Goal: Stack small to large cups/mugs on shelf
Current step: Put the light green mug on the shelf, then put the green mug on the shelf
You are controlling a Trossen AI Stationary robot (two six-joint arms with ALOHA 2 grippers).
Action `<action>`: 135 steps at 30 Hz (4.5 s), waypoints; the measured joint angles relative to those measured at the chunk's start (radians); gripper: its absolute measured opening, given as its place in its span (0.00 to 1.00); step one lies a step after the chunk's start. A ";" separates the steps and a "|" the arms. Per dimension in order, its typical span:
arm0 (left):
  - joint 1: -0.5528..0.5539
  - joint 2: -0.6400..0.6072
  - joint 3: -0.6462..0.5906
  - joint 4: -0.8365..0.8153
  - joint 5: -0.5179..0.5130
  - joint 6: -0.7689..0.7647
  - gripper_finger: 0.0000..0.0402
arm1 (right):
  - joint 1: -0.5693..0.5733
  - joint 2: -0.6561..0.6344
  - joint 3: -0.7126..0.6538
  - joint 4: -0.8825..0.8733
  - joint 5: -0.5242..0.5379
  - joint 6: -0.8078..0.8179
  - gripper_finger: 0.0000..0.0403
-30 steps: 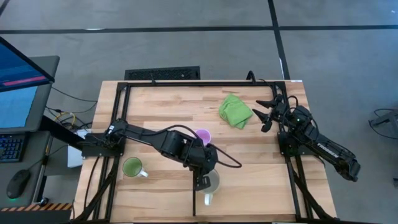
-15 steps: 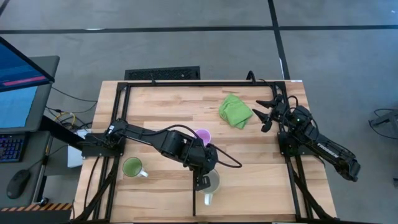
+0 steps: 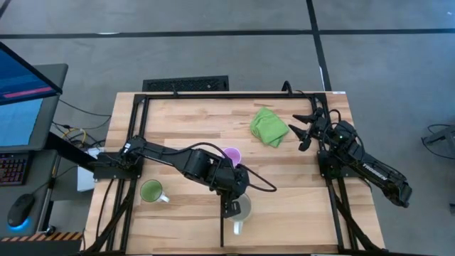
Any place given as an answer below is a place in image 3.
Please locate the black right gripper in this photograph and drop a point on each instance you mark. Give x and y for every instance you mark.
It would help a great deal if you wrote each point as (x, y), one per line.
(321, 128)

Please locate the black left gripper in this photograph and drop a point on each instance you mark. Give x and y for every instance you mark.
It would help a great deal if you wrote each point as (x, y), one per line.
(236, 181)

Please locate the white ceramic mug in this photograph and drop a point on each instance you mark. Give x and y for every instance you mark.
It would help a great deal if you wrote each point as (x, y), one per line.
(246, 208)

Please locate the pink plastic mug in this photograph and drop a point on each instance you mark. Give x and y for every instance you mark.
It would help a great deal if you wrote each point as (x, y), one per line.
(232, 154)

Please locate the green ceramic mug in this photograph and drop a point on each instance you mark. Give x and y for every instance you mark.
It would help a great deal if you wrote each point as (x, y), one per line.
(151, 191)

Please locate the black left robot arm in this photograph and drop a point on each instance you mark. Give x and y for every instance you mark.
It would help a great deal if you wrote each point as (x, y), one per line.
(199, 165)

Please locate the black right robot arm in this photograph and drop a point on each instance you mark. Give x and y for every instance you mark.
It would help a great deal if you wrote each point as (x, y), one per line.
(377, 174)

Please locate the black shelf edge bar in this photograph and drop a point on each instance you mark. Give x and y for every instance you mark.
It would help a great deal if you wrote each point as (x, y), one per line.
(222, 231)

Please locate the green folded cloth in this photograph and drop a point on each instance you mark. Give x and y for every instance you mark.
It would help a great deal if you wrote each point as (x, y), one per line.
(268, 128)

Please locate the black curved clamp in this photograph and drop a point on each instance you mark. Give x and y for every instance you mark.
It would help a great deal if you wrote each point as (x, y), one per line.
(286, 83)

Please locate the white box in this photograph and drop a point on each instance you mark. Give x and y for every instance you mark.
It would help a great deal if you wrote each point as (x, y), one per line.
(85, 179)

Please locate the black orange striped box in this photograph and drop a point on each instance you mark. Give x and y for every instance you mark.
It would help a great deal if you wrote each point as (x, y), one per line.
(42, 247)

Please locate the grey side desk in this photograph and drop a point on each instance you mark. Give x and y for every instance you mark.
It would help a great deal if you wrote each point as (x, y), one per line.
(39, 192)

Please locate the black computer mouse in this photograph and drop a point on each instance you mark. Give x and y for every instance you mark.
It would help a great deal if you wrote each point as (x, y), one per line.
(21, 208)

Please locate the backlit black keyboard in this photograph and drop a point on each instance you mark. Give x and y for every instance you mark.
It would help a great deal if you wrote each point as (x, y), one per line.
(12, 169)

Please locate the grey-framed monitor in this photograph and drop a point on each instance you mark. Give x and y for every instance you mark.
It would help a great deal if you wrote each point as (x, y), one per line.
(17, 124)

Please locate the black-framed monitor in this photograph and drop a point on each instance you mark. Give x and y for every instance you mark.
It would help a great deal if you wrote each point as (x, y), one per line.
(21, 81)

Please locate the black aluminium table frame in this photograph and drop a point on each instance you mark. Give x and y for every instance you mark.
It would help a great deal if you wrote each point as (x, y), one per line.
(231, 96)

